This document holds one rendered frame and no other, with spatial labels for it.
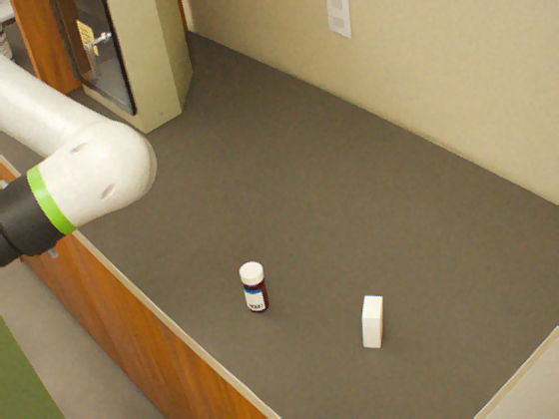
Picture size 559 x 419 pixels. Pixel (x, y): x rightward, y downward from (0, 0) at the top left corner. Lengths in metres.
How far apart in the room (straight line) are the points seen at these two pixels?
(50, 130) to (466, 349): 0.73
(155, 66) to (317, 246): 0.61
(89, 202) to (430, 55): 0.89
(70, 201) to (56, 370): 1.76
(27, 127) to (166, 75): 0.78
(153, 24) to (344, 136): 0.51
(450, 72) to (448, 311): 0.52
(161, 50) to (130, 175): 0.88
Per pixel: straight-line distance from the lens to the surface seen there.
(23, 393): 1.00
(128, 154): 0.81
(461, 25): 1.41
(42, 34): 1.93
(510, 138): 1.47
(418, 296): 1.24
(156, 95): 1.70
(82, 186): 0.81
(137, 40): 1.62
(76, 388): 2.46
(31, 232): 0.84
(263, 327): 1.22
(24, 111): 0.97
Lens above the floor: 1.88
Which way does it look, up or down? 41 degrees down
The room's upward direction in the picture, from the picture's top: 10 degrees counter-clockwise
